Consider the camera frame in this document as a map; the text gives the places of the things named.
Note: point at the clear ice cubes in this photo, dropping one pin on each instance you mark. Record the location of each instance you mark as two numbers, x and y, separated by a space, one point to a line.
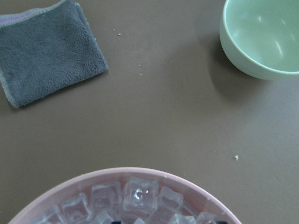
139 201

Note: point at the grey folded cloth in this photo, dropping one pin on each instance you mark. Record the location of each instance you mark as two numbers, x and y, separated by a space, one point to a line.
43 50

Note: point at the pink bowl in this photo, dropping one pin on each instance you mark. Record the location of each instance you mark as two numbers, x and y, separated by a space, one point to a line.
195 195

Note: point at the mint green bowl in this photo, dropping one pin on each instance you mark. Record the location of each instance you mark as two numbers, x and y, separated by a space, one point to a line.
261 37

